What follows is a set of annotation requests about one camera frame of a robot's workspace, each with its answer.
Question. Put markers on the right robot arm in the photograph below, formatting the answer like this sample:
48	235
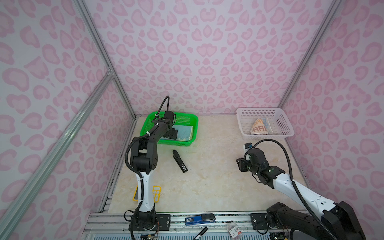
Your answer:
324	220

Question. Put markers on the aluminium frame rail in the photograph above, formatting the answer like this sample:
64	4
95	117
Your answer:
64	119

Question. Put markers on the black marker device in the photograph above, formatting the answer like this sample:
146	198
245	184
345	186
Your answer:
179	161

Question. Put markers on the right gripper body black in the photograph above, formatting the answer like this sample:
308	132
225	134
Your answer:
244	166

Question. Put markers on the black pen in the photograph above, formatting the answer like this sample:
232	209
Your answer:
201	233

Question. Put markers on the yellow calculator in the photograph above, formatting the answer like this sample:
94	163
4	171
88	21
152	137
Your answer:
156	194

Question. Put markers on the blue stapler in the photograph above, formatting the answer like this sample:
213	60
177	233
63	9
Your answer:
201	219

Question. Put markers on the white plastic basket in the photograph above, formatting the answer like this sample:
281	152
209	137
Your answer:
276	122

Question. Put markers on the small plastic bag red label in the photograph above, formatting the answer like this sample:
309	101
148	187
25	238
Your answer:
234	231

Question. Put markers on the green plastic basket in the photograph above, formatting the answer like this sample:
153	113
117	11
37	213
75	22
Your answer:
184	119

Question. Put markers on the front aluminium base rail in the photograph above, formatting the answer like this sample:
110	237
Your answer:
115	226

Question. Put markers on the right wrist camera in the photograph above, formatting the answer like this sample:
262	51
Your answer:
255	158

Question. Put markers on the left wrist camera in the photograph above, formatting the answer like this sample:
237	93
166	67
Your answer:
170	116

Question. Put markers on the white blue lettered towel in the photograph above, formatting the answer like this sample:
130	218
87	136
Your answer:
262	126

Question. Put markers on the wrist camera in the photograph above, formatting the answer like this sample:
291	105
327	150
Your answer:
255	158
170	116

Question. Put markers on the pale green towel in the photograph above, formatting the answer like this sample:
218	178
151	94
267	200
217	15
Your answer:
185	133

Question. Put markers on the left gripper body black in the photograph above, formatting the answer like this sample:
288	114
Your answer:
173	135

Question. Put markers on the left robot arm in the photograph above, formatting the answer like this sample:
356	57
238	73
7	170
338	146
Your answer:
142	158

